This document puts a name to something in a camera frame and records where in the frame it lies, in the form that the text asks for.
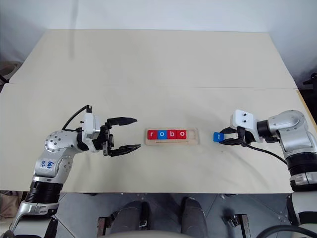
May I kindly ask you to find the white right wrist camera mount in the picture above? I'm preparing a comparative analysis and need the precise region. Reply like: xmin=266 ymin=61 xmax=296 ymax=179
xmin=230 ymin=109 xmax=264 ymax=143

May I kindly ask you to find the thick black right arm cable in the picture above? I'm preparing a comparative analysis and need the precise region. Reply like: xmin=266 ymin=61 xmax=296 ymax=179
xmin=241 ymin=142 xmax=290 ymax=166

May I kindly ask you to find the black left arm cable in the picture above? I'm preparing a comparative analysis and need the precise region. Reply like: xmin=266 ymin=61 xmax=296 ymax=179
xmin=61 ymin=105 xmax=93 ymax=131

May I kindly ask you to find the brown crumpled bag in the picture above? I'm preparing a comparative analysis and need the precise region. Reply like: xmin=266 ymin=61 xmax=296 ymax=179
xmin=0 ymin=191 xmax=24 ymax=219

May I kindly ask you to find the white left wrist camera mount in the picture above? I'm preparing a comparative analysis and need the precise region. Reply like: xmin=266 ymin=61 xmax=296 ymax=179
xmin=81 ymin=113 xmax=102 ymax=153

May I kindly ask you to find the wooden letter tray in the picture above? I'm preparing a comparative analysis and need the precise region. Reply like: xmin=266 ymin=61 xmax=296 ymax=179
xmin=145 ymin=127 xmax=200 ymax=146

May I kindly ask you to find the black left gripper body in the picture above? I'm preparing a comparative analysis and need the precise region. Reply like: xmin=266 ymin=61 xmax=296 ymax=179
xmin=100 ymin=121 xmax=115 ymax=157

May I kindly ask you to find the dark rounded shape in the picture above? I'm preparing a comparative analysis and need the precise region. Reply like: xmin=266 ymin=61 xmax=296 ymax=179
xmin=116 ymin=201 xmax=151 ymax=235
xmin=180 ymin=197 xmax=208 ymax=234

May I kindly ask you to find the black curved floor cable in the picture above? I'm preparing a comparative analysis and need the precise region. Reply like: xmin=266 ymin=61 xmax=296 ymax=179
xmin=257 ymin=226 xmax=317 ymax=238

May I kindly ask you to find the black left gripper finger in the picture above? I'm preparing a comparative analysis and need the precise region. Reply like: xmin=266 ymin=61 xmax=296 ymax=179
xmin=106 ymin=116 xmax=138 ymax=127
xmin=109 ymin=143 xmax=142 ymax=157

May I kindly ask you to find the rusty metal table foot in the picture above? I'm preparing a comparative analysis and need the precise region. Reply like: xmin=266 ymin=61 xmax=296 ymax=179
xmin=98 ymin=217 xmax=112 ymax=238
xmin=224 ymin=214 xmax=250 ymax=235

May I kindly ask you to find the black stand beside table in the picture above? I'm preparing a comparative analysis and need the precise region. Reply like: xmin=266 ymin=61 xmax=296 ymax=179
xmin=302 ymin=71 xmax=317 ymax=86

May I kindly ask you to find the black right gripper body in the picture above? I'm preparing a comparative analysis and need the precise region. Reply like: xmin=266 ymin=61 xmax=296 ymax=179
xmin=236 ymin=126 xmax=256 ymax=147

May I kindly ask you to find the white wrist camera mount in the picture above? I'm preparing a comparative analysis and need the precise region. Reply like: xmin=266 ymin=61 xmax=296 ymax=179
xmin=81 ymin=113 xmax=102 ymax=153
xmin=230 ymin=109 xmax=264 ymax=143

